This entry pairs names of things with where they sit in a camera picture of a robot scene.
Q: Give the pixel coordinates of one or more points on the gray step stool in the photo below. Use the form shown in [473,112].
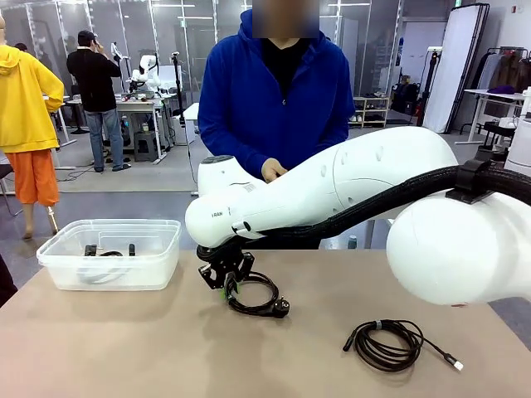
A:
[146,147]

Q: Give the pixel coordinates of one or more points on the man in black sweater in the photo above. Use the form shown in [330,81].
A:
[95,83]

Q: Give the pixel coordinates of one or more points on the purple cloth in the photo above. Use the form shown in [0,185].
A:
[502,88]

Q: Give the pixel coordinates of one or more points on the black camera tripod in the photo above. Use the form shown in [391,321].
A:
[178,83]

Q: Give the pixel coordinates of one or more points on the small white robot arm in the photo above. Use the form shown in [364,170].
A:
[147,72]

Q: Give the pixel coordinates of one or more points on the white workbench desk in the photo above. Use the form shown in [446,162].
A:
[139,105]

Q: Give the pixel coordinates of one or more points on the white desk with legs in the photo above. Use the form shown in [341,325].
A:
[493,95]

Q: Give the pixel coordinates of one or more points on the black tripod pole with light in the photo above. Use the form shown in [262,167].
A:
[427,91]

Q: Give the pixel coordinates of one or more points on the small gray cylinder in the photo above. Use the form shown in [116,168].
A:
[352,242]

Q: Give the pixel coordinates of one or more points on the person in blue hoodie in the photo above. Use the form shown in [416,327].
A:
[249,95]

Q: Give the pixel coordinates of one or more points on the white cylindrical column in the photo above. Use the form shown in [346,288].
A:
[520,149]

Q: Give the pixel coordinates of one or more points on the clothes rack with coats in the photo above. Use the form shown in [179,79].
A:
[508,68]

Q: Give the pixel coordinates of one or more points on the white folding screen panel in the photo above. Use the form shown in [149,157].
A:
[452,74]

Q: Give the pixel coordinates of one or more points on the blue sleeved right forearm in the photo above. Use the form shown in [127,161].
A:
[232,145]

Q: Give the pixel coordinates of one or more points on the mannequin in yellow hoodie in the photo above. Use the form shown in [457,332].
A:
[25,103]

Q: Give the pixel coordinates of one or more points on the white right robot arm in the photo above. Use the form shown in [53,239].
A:
[332,182]

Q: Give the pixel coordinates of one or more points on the blue sleeved left forearm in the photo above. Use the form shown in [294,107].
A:
[338,128]

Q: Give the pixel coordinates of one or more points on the person's right hand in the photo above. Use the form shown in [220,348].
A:
[274,170]

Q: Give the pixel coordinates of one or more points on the black utility cart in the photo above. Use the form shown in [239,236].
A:
[493,132]

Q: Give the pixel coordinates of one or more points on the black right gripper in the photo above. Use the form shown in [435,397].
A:
[224,261]

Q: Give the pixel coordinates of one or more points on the clear plastic storage box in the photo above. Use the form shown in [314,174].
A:
[157,257]

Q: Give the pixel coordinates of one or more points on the white device on stand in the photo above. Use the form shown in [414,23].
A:
[116,51]

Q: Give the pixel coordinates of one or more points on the black luggage bags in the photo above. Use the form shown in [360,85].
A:
[404,99]

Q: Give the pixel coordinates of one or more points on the wooden shoe rack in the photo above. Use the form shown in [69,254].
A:
[373,112]

